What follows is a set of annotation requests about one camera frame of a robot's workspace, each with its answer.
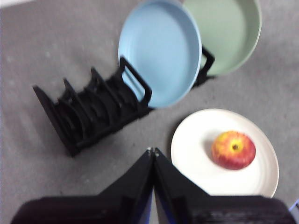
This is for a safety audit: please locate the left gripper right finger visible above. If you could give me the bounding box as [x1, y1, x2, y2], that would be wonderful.
[153, 147, 295, 224]

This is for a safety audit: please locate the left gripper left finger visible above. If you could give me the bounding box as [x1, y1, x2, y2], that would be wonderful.
[10, 147, 154, 224]

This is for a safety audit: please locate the pale cream round plate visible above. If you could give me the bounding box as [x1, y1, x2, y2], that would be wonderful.
[170, 108, 280, 199]

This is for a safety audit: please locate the red apple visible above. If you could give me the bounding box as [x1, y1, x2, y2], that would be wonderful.
[211, 130, 256, 170]

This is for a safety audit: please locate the black plate rack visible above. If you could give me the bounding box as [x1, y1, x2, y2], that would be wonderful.
[32, 45, 215, 157]

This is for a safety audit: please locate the blue round plate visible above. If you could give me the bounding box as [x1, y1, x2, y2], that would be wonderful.
[118, 0, 203, 110]

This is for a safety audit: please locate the green round plate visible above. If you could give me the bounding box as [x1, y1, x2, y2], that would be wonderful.
[182, 0, 263, 77]

